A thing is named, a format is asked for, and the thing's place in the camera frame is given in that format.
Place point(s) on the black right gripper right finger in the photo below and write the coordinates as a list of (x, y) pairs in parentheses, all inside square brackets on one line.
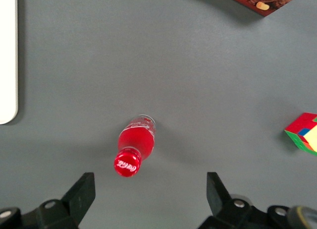
[(218, 194)]

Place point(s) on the multicoloured Rubik's cube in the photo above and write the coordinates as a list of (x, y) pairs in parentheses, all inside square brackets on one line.
[(302, 130)]

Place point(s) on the white plastic tray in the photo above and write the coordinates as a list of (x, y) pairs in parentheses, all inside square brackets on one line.
[(7, 53)]

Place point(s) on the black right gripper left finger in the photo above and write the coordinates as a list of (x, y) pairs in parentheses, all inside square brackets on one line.
[(79, 196)]

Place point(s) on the red coke bottle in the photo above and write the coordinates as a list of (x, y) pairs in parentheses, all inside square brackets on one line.
[(136, 142)]

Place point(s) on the long narrow snack box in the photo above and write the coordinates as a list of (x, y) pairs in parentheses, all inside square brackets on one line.
[(262, 1)]

